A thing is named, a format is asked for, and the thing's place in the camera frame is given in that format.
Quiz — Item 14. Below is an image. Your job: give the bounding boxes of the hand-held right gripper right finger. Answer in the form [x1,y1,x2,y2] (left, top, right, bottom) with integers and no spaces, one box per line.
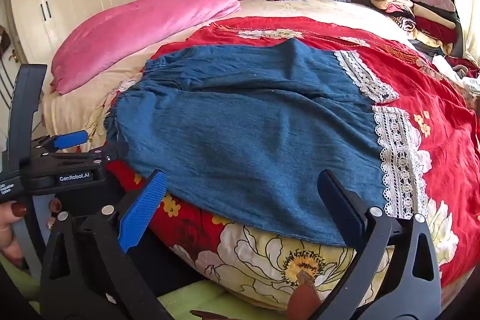
[317,169,443,320]

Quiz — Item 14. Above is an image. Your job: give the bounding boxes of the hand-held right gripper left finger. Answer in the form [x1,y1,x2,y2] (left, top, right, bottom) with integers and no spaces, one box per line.
[39,169,177,320]

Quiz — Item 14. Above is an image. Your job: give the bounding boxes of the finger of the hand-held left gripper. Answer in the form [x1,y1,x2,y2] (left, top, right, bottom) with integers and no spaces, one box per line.
[84,142,129,165]
[32,130,89,156]

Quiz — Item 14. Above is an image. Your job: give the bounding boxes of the blue pants with lace trim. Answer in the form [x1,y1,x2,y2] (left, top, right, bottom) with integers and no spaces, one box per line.
[104,39,430,246]

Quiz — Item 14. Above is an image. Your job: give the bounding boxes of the person's left hand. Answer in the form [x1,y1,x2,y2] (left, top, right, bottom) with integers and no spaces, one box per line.
[0,202,29,268]

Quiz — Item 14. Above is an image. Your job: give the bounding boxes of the brown leather object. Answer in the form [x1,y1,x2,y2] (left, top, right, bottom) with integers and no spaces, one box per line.
[189,269,321,320]

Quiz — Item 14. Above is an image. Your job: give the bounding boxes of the green cloth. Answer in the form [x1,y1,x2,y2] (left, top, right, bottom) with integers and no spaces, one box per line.
[0,253,293,320]

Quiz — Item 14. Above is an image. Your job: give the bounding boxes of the red floral bed cover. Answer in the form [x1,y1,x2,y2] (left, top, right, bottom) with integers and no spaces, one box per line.
[105,16,480,309]

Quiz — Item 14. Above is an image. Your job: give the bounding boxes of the pink quilt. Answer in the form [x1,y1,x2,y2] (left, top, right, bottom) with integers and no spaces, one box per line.
[50,0,241,96]

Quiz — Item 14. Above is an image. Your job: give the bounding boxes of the white cloth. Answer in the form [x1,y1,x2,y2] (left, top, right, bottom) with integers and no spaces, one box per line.
[433,55,480,96]

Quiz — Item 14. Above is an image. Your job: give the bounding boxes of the dark red cloth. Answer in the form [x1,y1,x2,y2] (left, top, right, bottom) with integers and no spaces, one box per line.
[445,55,480,79]

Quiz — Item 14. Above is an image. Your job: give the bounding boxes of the pile of folded clothes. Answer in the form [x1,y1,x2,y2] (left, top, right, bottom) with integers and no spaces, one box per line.
[369,0,466,58]

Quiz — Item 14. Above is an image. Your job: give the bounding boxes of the cream curtain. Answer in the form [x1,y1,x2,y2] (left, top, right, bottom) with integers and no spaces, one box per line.
[450,0,480,62]

